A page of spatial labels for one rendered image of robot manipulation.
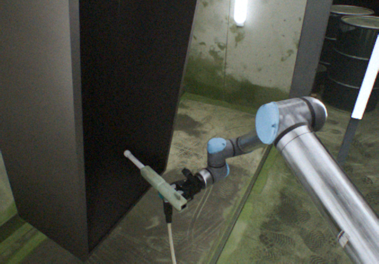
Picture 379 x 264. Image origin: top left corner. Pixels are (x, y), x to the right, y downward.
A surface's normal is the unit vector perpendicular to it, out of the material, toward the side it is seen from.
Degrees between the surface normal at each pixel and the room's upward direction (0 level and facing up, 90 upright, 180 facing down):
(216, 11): 90
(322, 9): 90
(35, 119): 90
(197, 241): 0
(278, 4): 90
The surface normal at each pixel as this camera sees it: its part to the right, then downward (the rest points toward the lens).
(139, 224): 0.00, -0.85
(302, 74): -0.47, 0.46
